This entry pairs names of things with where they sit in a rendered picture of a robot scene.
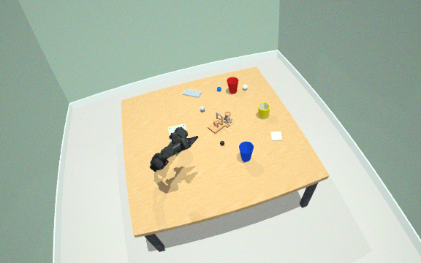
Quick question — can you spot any yellow cup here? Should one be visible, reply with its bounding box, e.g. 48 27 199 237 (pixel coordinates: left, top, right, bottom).
259 102 270 119

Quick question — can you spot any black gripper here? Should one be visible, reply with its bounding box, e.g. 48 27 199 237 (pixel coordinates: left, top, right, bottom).
170 136 198 155

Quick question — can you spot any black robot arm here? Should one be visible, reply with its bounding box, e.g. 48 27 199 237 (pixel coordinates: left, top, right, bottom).
150 127 188 172

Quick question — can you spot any red plastic cup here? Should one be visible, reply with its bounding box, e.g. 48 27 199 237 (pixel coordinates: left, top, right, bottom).
227 77 238 94

